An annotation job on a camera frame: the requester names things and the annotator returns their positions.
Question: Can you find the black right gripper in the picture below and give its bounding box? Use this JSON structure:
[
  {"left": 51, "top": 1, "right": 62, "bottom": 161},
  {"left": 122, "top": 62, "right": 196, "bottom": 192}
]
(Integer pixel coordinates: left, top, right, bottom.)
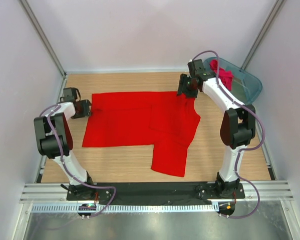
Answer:
[{"left": 176, "top": 73, "right": 198, "bottom": 99}]

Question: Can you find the red t shirt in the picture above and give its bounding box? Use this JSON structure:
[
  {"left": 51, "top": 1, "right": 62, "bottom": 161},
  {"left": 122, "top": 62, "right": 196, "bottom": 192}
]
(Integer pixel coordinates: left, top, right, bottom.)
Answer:
[{"left": 82, "top": 91, "right": 200, "bottom": 177}]

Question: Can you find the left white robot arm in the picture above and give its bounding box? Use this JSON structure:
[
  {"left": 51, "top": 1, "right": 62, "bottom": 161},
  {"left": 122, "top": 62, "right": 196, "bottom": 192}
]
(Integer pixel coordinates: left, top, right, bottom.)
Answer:
[{"left": 34, "top": 87, "right": 96, "bottom": 200}]

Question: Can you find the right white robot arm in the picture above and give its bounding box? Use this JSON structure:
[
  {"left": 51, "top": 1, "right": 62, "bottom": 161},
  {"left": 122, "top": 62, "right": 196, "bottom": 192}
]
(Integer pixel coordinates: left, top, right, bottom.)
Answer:
[{"left": 177, "top": 59, "right": 255, "bottom": 198}]

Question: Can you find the magenta t shirt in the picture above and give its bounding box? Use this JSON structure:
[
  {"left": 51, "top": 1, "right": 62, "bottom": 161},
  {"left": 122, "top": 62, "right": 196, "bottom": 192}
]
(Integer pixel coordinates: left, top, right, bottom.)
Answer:
[{"left": 209, "top": 59, "right": 233, "bottom": 91}]

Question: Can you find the teal plastic bin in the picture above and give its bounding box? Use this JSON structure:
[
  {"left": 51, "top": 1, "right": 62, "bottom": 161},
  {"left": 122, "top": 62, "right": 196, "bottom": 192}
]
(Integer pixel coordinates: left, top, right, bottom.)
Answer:
[{"left": 218, "top": 58, "right": 262, "bottom": 105}]

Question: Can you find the left aluminium corner post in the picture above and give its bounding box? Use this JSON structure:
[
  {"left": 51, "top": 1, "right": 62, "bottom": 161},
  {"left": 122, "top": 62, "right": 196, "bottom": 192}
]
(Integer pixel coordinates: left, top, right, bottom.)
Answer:
[{"left": 19, "top": 0, "right": 67, "bottom": 78}]

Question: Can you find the aluminium corner post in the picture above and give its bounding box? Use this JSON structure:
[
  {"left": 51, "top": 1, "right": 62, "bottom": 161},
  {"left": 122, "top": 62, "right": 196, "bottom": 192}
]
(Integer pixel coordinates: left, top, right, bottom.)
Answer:
[
  {"left": 19, "top": 0, "right": 67, "bottom": 78},
  {"left": 241, "top": 0, "right": 286, "bottom": 70}
]

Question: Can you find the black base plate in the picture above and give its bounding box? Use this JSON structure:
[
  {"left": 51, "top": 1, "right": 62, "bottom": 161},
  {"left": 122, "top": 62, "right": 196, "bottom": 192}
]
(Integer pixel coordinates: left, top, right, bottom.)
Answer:
[{"left": 61, "top": 181, "right": 245, "bottom": 206}]

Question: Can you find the white slotted cable duct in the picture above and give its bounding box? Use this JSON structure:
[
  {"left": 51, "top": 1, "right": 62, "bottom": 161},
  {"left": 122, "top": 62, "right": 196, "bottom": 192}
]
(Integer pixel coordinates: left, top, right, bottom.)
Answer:
[{"left": 31, "top": 202, "right": 219, "bottom": 214}]

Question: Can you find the right aluminium corner post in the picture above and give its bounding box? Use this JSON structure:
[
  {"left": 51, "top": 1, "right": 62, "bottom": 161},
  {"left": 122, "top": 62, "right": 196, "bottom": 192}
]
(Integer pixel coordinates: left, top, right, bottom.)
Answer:
[{"left": 241, "top": 0, "right": 286, "bottom": 70}]

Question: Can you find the aluminium front rail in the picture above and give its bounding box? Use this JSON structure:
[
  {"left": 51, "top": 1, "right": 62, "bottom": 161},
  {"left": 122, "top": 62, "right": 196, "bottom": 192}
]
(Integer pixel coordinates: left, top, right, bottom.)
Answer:
[{"left": 20, "top": 180, "right": 294, "bottom": 203}]

